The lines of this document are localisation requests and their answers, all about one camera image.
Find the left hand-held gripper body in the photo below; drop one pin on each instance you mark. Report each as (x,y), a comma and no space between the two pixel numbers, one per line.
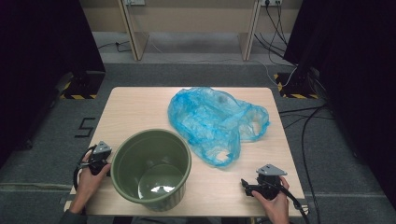
(99,149)

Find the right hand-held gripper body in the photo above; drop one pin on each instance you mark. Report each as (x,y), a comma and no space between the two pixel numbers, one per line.
(269,186)

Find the green plastic bucket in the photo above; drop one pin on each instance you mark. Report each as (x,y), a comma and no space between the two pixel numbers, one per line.
(149,149)

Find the blue plastic bag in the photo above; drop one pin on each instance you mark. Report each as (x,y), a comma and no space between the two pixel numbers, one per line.
(202,118)

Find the person's right hand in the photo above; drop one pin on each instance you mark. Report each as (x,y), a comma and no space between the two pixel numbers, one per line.
(277,208)

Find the person's left hand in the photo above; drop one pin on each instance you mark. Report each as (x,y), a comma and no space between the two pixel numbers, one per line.
(88,186)

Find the hazard striped stand base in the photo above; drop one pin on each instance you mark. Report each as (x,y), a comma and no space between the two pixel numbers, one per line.
(295,88)
(84,85)

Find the black curtain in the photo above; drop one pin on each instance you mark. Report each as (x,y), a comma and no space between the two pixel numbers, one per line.
(358,77)
(37,62)

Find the wooden panel leg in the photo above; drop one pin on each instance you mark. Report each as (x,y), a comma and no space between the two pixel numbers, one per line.
(247,40)
(137,40)

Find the white wall socket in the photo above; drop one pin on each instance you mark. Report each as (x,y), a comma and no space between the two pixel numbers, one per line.
(134,2)
(271,2)

